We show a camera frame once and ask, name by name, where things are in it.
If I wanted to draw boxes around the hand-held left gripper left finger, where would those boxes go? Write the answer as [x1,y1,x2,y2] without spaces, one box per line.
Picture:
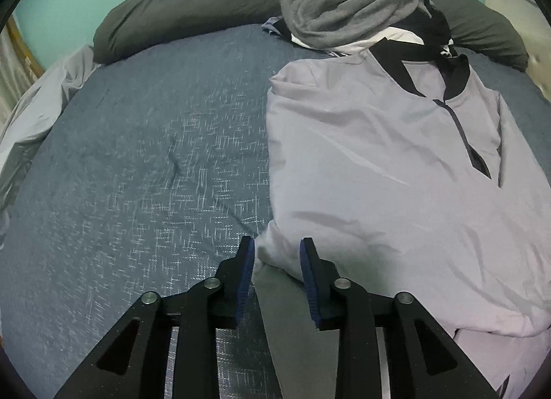
[54,236,257,399]

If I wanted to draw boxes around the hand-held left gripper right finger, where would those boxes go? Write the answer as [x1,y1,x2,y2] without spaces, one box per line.
[300,236,500,399]

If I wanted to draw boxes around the lilac pullover with black collar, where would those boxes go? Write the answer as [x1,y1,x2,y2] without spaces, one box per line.
[252,38,551,399]

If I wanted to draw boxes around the blue patterned bedspread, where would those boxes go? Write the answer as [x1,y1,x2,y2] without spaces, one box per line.
[0,22,551,399]

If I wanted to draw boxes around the black pants with striped side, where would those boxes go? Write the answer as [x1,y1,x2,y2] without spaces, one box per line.
[260,15,298,40]

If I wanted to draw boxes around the white garment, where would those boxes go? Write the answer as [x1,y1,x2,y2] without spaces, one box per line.
[290,27,425,55]

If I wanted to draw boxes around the light grey bed sheet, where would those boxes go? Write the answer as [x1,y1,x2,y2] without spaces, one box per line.
[0,44,102,210]

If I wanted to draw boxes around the dark grey long pillow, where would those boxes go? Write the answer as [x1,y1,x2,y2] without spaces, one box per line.
[92,0,530,73]

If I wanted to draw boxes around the black garment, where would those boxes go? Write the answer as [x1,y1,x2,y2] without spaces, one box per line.
[413,0,457,57]

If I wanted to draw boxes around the cream curtain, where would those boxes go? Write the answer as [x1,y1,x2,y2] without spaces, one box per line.
[0,24,31,107]

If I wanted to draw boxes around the cream tufted headboard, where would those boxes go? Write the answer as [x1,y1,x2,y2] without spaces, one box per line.
[484,0,551,103]

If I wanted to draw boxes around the wooden frame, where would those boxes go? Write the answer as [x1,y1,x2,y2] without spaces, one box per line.
[9,18,46,77]

